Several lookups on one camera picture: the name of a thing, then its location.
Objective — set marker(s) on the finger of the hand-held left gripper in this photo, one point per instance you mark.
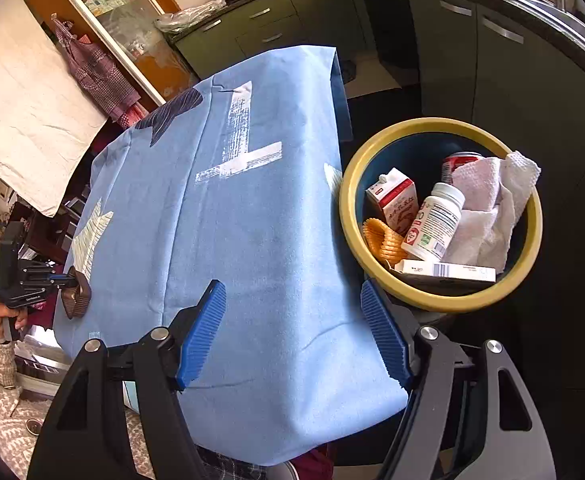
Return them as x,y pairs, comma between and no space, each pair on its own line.
61,278

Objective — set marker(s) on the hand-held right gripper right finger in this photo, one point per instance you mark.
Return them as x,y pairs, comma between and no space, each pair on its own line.
385,335

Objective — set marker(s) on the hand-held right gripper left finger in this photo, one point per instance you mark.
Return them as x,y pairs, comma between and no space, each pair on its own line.
202,340

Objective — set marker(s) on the brown ribbed paper wrapper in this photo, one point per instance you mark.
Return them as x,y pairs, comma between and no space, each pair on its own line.
76,295

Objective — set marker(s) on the long white carton box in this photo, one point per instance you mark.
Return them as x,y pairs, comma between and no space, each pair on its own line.
452,270

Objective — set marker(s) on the white pill bottle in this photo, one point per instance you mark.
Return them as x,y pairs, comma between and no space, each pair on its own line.
432,225

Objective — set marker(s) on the red and white milk carton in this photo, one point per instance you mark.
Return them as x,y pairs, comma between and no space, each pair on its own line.
392,205

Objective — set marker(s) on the blue bin with yellow rim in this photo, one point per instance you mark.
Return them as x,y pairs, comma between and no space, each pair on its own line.
352,200

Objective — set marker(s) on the white paper towel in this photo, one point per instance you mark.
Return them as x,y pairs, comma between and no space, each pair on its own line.
492,200

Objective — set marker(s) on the red drink can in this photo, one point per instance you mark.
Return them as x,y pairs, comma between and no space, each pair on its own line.
457,162

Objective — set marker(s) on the light blue printed tablecloth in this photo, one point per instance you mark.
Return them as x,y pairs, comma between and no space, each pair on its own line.
252,240

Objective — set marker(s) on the plaid cloth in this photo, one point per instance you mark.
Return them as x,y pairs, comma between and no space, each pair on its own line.
232,467

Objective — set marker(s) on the dark red cloth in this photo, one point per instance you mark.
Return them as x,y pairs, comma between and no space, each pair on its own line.
315,465

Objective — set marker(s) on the white hanging cloth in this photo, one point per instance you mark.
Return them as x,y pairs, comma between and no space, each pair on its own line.
27,110

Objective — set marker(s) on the person's patterned clothing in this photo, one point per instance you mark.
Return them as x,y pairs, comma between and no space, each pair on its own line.
7,435

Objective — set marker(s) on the checkered hanging apron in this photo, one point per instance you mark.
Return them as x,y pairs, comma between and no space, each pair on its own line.
97,70

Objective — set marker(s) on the cardboard sheet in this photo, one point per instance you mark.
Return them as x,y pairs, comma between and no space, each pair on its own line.
372,77

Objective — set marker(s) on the wooden glass door cabinet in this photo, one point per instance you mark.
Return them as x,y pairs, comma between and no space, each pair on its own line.
122,15

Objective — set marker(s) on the clear plastic bag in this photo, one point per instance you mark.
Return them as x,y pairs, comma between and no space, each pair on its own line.
187,15

